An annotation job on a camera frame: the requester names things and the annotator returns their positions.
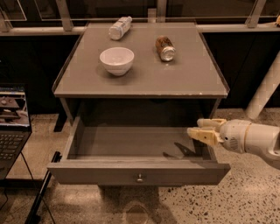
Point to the grey top drawer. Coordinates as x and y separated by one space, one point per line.
107 155

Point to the metal railing frame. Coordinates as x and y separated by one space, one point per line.
33 16

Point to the black stand leg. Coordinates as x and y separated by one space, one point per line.
40 186

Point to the grey drawer cabinet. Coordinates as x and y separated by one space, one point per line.
191 74

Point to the clear plastic water bottle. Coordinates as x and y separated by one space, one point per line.
119 28

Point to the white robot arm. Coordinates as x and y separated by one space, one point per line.
263 140

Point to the black laptop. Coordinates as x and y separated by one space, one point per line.
15 124

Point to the round floor drain cover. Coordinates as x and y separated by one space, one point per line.
136 214

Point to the brown drink can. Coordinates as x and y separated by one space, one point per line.
165 48

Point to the white ceramic bowl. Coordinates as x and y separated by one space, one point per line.
117 60

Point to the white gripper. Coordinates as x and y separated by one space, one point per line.
233 135

